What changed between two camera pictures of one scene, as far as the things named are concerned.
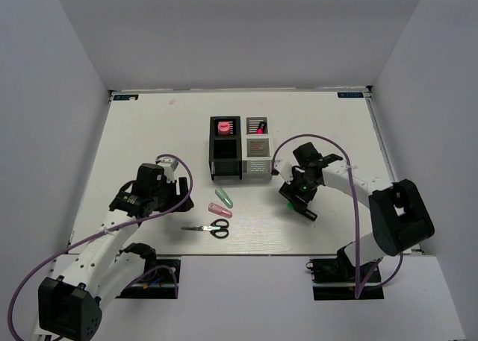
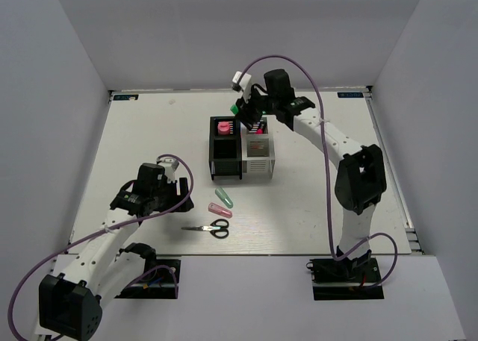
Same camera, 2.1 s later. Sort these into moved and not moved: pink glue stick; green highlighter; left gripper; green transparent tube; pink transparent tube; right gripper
Moved: green highlighter; right gripper
Not moved: green transparent tube; left gripper; pink glue stick; pink transparent tube
